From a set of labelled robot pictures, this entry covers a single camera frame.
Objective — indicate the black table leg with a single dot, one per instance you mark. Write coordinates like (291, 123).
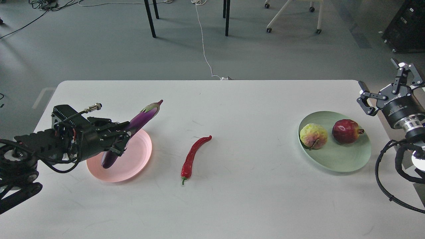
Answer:
(150, 15)
(226, 15)

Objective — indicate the black table leg right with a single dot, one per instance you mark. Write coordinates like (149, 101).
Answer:
(226, 15)

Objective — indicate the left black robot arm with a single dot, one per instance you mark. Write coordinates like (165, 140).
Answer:
(19, 161)

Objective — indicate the white rolling chair base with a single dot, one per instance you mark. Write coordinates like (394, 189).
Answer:
(313, 6)

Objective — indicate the pink plate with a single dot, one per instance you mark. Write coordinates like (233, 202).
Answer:
(127, 166)

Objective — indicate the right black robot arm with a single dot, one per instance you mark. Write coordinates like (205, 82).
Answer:
(409, 157)

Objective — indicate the green plate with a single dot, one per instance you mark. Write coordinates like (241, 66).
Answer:
(334, 156)

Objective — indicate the black equipment case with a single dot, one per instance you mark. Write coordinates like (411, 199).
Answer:
(406, 32)

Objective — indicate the black table leg left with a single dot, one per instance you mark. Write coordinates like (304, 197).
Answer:
(150, 15)

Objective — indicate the purple eggplant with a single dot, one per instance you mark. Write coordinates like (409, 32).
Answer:
(137, 123)

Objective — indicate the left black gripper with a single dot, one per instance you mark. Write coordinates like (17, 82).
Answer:
(83, 137)

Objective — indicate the red pomegranate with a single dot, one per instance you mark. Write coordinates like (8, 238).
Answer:
(346, 131)

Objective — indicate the yellow green custard apple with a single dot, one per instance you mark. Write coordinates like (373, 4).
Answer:
(313, 136)

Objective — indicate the red chili pepper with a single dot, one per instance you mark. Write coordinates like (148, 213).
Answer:
(186, 170)

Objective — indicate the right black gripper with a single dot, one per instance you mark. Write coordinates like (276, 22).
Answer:
(400, 108)

